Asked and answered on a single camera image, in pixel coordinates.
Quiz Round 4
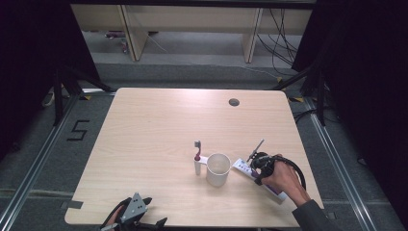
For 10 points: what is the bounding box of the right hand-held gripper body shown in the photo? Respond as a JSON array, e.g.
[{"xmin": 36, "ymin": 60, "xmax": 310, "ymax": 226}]
[{"xmin": 245, "ymin": 138, "xmax": 277, "ymax": 187}]

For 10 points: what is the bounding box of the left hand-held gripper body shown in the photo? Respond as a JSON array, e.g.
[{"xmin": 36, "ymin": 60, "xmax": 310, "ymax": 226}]
[{"xmin": 108, "ymin": 192, "xmax": 152, "ymax": 231}]

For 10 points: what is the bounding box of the white and purple toothpaste tube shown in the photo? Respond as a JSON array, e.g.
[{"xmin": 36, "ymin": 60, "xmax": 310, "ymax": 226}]
[{"xmin": 231, "ymin": 157, "xmax": 289, "ymax": 202}]

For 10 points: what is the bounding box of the white cup with holder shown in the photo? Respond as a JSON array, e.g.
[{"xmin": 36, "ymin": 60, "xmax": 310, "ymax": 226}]
[{"xmin": 192, "ymin": 152, "xmax": 232, "ymax": 189}]

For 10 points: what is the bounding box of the pink toothbrush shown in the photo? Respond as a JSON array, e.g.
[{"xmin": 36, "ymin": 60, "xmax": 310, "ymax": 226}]
[{"xmin": 192, "ymin": 140, "xmax": 203, "ymax": 163}]

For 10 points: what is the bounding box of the person's left hand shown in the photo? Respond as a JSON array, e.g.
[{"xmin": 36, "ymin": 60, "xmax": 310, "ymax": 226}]
[{"xmin": 105, "ymin": 204, "xmax": 125, "ymax": 231}]

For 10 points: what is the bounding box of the person's right hand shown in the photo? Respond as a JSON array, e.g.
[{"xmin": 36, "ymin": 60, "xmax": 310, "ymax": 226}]
[{"xmin": 260, "ymin": 159, "xmax": 312, "ymax": 207}]

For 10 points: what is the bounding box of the black metal stand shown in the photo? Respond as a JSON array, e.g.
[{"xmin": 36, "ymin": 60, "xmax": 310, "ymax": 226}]
[
  {"xmin": 268, "ymin": 63, "xmax": 329, "ymax": 127},
  {"xmin": 52, "ymin": 63, "xmax": 117, "ymax": 127}
]

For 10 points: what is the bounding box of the dark curtain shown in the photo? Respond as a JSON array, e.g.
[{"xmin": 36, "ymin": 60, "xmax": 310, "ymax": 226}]
[
  {"xmin": 0, "ymin": 0, "xmax": 101, "ymax": 163},
  {"xmin": 291, "ymin": 0, "xmax": 408, "ymax": 222}
]

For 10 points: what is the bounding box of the light wooden shelf unit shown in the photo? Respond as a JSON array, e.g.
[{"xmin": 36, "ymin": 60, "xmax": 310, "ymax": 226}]
[{"xmin": 69, "ymin": 3, "xmax": 314, "ymax": 64}]

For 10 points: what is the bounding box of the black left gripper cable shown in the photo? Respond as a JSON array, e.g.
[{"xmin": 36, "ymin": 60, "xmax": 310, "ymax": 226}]
[{"xmin": 99, "ymin": 196, "xmax": 133, "ymax": 231}]

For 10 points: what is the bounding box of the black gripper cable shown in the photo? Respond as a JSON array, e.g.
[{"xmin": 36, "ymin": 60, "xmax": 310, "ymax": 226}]
[
  {"xmin": 99, "ymin": 196, "xmax": 133, "ymax": 231},
  {"xmin": 261, "ymin": 154, "xmax": 308, "ymax": 191}
]

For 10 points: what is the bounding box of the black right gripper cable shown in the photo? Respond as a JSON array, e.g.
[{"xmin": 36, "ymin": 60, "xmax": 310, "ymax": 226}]
[{"xmin": 261, "ymin": 154, "xmax": 308, "ymax": 191}]

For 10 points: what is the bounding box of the aluminium floor rail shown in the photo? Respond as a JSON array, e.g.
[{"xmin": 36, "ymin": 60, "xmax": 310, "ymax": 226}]
[
  {"xmin": 302, "ymin": 95, "xmax": 378, "ymax": 231},
  {"xmin": 0, "ymin": 94, "xmax": 80, "ymax": 231}
]

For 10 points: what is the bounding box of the bundle of black floor cables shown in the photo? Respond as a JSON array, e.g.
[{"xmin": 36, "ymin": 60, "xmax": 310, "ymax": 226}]
[{"xmin": 255, "ymin": 8, "xmax": 300, "ymax": 77}]

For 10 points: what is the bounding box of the white floor cable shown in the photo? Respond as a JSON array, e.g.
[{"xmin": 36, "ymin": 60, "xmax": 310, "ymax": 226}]
[{"xmin": 40, "ymin": 90, "xmax": 57, "ymax": 109}]

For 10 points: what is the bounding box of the black overhead frame bar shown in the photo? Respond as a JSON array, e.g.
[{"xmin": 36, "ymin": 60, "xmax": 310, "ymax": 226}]
[{"xmin": 67, "ymin": 0, "xmax": 319, "ymax": 10}]

